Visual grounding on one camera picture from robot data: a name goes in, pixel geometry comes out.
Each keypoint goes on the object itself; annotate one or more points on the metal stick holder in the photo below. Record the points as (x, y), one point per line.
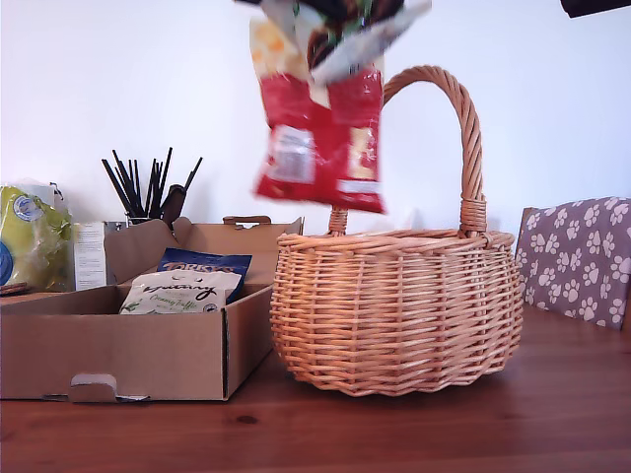
(142, 221)

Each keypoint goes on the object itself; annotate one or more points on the white carton with text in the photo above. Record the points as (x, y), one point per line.
(90, 256)

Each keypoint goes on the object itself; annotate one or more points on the brown cardboard box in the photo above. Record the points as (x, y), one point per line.
(148, 359)

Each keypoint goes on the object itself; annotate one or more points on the wooden chair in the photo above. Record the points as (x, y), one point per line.
(525, 219)

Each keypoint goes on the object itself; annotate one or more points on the blue Terry's bag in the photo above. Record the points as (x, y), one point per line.
(207, 263)

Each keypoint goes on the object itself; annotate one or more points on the thin black stick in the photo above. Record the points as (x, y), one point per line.
(126, 180)
(165, 172)
(116, 187)
(150, 184)
(192, 172)

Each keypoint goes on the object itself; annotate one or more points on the white Galaxy truffle bag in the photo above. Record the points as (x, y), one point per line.
(182, 295)

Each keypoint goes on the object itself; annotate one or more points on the white bag with green-brown swirl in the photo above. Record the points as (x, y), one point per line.
(355, 44)

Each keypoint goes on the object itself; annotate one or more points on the round cork coaster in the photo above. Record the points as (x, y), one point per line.
(14, 289)

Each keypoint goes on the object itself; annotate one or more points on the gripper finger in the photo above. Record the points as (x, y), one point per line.
(248, 2)
(596, 7)
(325, 6)

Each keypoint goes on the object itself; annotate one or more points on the yellow-green plastic bag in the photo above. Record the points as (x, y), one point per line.
(34, 236)

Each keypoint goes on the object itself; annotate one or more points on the red and yellow bag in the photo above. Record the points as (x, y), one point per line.
(315, 128)

